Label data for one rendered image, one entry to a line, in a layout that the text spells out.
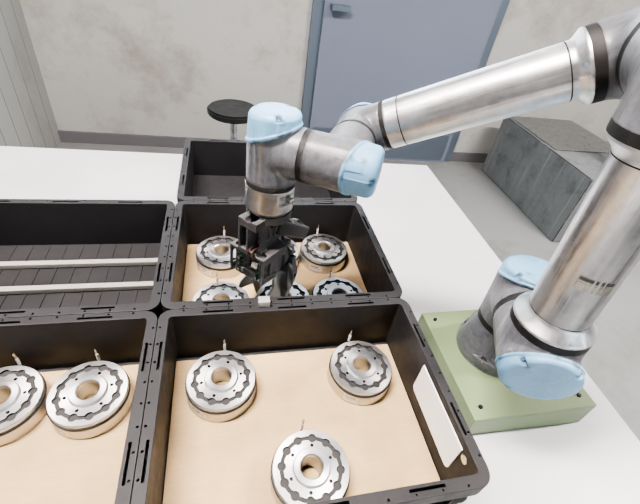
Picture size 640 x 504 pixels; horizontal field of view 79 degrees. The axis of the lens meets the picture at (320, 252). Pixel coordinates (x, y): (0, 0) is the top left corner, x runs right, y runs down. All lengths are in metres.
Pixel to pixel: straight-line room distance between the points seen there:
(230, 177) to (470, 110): 0.73
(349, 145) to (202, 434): 0.45
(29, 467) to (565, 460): 0.86
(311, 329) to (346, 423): 0.16
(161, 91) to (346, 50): 1.30
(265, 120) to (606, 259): 0.45
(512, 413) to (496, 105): 0.55
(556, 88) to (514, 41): 2.93
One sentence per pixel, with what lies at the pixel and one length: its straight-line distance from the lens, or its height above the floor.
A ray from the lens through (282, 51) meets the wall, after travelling 2.98.
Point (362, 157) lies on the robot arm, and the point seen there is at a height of 1.18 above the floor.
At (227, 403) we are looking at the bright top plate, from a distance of 0.62.
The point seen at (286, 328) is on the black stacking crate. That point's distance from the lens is 0.66.
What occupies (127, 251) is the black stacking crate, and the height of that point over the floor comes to 0.83.
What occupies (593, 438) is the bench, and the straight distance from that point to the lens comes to 1.01.
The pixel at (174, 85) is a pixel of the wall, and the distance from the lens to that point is 3.07.
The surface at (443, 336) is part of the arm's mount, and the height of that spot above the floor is 0.75.
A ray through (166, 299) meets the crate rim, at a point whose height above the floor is 0.93.
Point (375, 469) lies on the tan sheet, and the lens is 0.63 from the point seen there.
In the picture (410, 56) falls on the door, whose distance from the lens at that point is 3.15.
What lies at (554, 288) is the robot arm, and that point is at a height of 1.07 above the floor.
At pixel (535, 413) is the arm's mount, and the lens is 0.88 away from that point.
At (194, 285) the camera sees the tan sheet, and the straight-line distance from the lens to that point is 0.81.
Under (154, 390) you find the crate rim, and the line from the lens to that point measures 0.56.
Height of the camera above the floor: 1.40
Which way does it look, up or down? 39 degrees down
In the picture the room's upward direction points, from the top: 10 degrees clockwise
